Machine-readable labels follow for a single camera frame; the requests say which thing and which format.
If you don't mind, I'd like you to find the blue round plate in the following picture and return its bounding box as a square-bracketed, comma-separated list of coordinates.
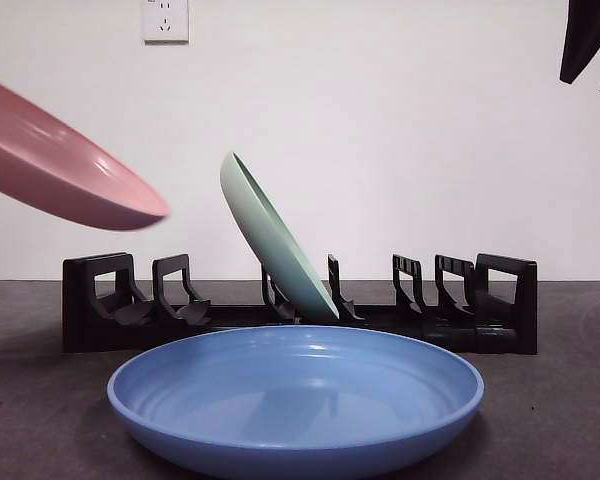
[105, 324, 486, 480]

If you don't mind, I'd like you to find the black plastic dish rack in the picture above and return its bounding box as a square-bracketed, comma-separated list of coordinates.
[61, 252, 539, 357]

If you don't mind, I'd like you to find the pink round plate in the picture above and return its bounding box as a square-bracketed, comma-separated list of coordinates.
[0, 73, 173, 233]

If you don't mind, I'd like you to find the white wall socket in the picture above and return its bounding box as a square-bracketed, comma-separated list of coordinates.
[142, 0, 191, 45]

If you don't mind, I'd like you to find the green round plate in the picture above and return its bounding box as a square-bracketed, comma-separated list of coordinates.
[219, 151, 340, 322]

